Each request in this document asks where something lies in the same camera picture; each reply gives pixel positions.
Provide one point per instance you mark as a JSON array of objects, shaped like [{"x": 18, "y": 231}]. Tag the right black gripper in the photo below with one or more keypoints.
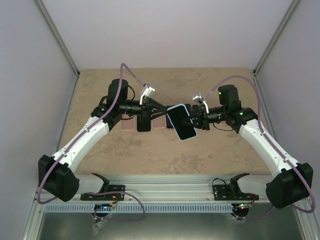
[{"x": 204, "y": 122}]

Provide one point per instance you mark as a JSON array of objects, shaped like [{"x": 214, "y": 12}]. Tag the aluminium corner post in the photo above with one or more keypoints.
[
  {"x": 277, "y": 34},
  {"x": 56, "y": 35}
]

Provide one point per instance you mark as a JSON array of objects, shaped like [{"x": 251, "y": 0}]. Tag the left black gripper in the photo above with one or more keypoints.
[{"x": 147, "y": 107}]

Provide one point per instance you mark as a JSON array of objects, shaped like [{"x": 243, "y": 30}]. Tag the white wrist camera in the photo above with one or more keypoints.
[
  {"x": 200, "y": 100},
  {"x": 147, "y": 91}
]

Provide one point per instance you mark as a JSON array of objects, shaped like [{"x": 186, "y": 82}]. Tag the clear plastic bag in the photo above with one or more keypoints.
[{"x": 98, "y": 225}]

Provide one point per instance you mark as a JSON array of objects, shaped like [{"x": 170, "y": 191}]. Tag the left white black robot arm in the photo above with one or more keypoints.
[{"x": 56, "y": 173}]

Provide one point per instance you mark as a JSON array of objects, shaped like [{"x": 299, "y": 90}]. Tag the black phone case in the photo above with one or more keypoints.
[{"x": 144, "y": 126}]

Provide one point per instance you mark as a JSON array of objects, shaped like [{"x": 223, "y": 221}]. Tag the black smartphone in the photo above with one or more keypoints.
[{"x": 168, "y": 123}]

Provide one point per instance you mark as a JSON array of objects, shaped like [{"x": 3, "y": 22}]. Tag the left aluminium corner post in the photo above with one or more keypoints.
[{"x": 56, "y": 35}]

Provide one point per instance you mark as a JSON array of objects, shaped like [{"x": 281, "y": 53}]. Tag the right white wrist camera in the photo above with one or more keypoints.
[{"x": 200, "y": 100}]

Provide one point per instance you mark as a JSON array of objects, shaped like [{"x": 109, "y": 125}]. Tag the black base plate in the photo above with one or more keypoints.
[
  {"x": 222, "y": 192},
  {"x": 115, "y": 196}
]

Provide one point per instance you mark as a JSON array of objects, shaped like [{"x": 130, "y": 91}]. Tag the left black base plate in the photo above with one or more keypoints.
[{"x": 115, "y": 196}]

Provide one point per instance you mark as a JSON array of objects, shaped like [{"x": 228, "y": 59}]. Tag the left small circuit board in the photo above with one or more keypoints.
[{"x": 105, "y": 207}]

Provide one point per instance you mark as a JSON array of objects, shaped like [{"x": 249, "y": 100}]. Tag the light pink phone case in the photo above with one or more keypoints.
[{"x": 159, "y": 122}]

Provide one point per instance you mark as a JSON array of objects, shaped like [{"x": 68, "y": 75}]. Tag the phone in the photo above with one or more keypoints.
[
  {"x": 195, "y": 107},
  {"x": 176, "y": 114},
  {"x": 188, "y": 107}
]

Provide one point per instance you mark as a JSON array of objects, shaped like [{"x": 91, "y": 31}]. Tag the right small circuit board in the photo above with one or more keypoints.
[{"x": 243, "y": 206}]

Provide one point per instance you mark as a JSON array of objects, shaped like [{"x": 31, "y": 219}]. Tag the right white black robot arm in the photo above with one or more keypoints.
[{"x": 289, "y": 181}]

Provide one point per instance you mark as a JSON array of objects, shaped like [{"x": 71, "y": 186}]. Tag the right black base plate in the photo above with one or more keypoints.
[{"x": 222, "y": 192}]

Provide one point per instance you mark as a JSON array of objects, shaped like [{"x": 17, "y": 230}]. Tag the small circuit board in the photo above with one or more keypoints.
[
  {"x": 105, "y": 207},
  {"x": 243, "y": 206}
]

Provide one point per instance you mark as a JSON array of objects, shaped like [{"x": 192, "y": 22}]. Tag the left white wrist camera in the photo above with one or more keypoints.
[{"x": 147, "y": 91}]

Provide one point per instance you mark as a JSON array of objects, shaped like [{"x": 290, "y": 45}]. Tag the right aluminium corner post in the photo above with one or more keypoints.
[{"x": 277, "y": 34}]

